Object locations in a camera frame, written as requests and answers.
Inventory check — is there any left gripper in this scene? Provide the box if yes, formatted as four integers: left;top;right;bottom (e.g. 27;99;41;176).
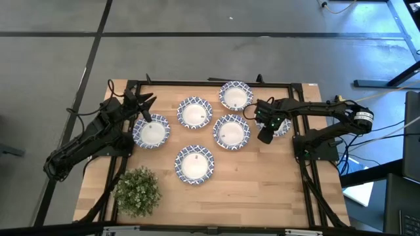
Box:
121;88;158;123

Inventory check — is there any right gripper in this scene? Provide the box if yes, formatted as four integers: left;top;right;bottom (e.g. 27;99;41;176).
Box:
255;99;288;146

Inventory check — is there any blue patterned paper bowl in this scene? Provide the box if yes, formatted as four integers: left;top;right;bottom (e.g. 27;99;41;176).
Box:
132;113;171;149
213;113;251;151
174;145;215;186
255;117;292;138
177;96;213;130
219;81;254;111

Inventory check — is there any green artificial bush plant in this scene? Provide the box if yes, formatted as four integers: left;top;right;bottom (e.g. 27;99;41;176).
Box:
112;166;163;218

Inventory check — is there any white paper sheet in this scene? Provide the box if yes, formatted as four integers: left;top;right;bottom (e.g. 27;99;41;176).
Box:
343;181;375;208

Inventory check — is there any grey furniture foot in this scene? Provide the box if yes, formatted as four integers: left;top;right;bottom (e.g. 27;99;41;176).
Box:
0;143;26;157

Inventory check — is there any black computer monitor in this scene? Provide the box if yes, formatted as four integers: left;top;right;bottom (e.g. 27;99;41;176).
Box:
402;90;420;183

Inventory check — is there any black rig crossbeam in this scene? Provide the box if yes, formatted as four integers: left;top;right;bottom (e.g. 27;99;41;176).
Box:
0;221;388;236

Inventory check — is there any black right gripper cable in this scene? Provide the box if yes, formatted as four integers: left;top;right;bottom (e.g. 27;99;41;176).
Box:
242;96;275;121

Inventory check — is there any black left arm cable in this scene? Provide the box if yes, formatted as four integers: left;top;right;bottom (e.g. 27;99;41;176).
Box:
65;79;127;138

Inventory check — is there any black aluminium table frame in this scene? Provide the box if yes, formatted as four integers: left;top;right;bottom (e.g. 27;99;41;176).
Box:
73;73;350;230

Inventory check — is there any blue cable bundle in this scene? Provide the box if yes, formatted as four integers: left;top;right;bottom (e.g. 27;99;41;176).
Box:
337;121;406;177

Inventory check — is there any yellow extension cable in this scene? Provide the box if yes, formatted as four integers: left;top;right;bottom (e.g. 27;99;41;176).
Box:
343;80;420;103

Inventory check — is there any black desk leg frame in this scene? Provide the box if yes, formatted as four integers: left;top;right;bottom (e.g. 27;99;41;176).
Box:
353;0;420;89

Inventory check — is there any yellow cable with black plug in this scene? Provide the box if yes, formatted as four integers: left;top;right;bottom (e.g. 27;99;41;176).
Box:
316;0;358;16

